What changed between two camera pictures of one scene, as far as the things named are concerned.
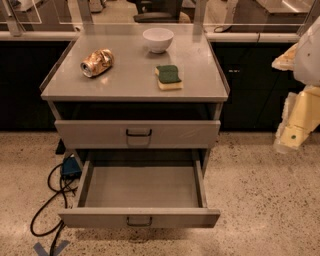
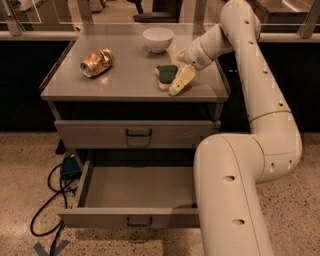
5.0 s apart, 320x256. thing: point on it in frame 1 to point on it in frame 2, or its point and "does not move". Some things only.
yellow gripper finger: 286,62 to 180,54
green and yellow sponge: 168,78 does not move
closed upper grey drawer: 137,133 does not move
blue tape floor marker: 40,251 does not move
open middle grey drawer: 141,193 does not move
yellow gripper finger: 300,117 to 183,79
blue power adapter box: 70,168 does not move
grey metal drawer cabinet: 108,91 does not move
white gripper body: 308,61 to 196,56
